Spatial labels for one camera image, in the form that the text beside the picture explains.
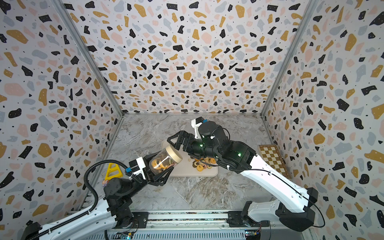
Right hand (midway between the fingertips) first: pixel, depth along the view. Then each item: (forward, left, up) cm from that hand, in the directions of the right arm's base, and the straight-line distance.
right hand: (174, 144), depth 56 cm
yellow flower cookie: (+9, -8, -39) cm, 41 cm away
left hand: (-4, +3, -6) cm, 8 cm away
